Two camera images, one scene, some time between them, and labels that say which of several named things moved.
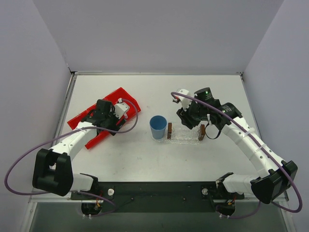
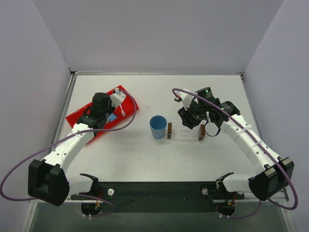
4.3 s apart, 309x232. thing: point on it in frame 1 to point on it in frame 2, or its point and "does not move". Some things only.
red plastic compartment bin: x=99 y=137 to x=129 y=109
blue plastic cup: x=158 y=124 does not move
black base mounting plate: x=159 y=196 does not move
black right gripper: x=186 y=118 does not move
